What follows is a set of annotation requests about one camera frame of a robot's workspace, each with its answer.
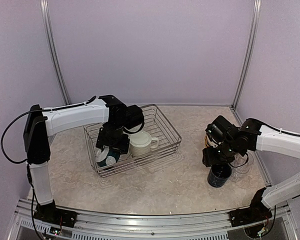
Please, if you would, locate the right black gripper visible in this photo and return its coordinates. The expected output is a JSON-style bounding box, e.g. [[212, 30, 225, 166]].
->
[[202, 139, 239, 167]]

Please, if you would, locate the dark blue mug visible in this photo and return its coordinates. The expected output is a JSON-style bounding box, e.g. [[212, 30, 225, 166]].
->
[[207, 164, 232, 188]]

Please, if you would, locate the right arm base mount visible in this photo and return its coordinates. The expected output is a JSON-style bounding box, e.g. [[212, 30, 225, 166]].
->
[[229, 207, 273, 227]]

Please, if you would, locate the yellow dotted plate front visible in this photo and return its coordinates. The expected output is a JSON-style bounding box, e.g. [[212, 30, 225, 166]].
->
[[204, 135, 212, 148]]

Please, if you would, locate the aluminium front rail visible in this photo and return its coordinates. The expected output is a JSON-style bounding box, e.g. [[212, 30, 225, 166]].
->
[[7, 201, 298, 240]]

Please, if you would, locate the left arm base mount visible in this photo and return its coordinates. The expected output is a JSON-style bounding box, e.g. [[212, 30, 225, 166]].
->
[[34, 208, 78, 228]]

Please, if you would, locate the blue white bowl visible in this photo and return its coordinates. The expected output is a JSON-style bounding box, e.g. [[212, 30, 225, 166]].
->
[[95, 146, 121, 168]]

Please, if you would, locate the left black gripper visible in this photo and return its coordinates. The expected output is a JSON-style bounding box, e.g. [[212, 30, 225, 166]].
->
[[96, 123, 130, 154]]

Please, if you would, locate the aluminium frame post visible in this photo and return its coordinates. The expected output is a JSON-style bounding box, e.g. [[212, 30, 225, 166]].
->
[[40, 0, 71, 105], [231, 0, 262, 112]]

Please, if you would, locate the metal wire dish rack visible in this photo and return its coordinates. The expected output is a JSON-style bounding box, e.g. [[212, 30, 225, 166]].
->
[[83, 104, 182, 178]]

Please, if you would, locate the white ribbed mug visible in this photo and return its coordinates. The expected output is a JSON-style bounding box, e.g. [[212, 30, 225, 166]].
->
[[129, 131, 160, 157]]

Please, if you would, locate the left aluminium frame post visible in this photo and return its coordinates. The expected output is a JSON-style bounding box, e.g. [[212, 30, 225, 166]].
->
[[40, 0, 71, 105]]

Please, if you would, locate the right aluminium frame post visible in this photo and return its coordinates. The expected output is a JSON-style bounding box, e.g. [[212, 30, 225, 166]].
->
[[231, 0, 262, 112]]

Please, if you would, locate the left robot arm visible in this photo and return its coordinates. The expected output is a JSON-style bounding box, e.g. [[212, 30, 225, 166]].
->
[[12, 95, 145, 223]]

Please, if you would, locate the clear drinking glass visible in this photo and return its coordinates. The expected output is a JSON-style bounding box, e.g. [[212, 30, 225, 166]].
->
[[232, 151, 254, 172], [229, 164, 250, 183]]

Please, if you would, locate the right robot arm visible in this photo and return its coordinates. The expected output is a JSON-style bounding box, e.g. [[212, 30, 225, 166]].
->
[[202, 115, 300, 222]]

